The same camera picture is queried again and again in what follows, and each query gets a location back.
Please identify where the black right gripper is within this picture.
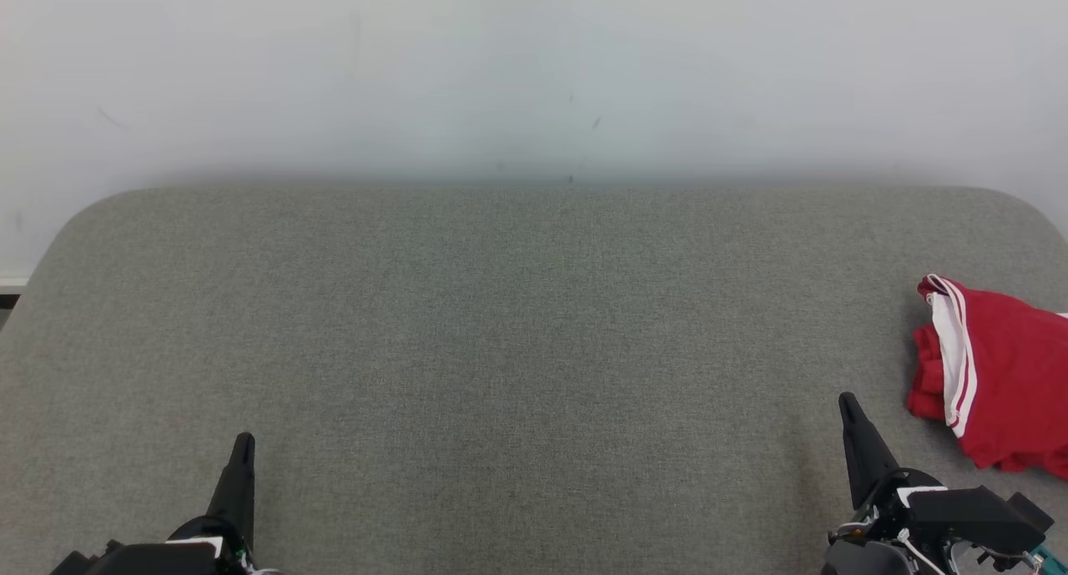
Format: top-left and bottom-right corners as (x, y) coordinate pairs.
(839, 392), (1045, 557)

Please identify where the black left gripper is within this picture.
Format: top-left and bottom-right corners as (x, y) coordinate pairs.
(104, 432), (256, 575)

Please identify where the red white jersey shirt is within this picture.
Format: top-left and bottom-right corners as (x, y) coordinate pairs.
(916, 273), (1068, 477)

